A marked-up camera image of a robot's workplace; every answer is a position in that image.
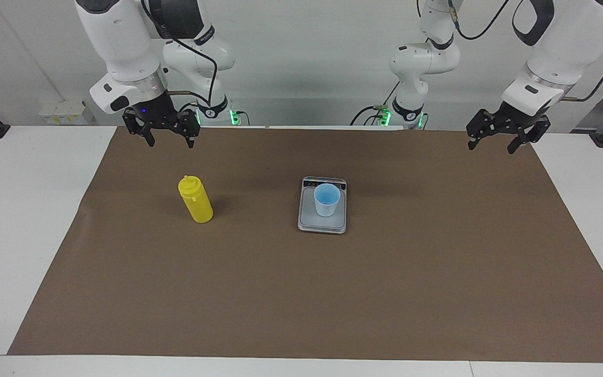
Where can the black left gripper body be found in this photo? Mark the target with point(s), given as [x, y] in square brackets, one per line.
[511, 120]

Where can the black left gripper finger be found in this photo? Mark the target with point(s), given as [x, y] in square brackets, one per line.
[536, 131]
[480, 125]

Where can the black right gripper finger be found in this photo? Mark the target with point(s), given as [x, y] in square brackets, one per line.
[190, 123]
[134, 124]

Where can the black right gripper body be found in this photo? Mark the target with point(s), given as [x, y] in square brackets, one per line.
[156, 112]

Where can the yellow squeeze bottle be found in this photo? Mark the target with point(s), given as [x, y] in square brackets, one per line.
[197, 201]

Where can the light blue plastic cup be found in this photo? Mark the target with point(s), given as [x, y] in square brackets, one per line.
[326, 201]

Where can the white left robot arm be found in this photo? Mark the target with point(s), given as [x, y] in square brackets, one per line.
[563, 47]

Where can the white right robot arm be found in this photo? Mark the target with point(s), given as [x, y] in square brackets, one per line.
[118, 42]

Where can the silver digital kitchen scale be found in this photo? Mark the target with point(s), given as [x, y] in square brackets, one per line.
[322, 224]

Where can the brown table mat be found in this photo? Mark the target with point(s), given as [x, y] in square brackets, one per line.
[333, 293]

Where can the white wall socket box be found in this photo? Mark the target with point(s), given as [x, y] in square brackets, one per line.
[63, 112]

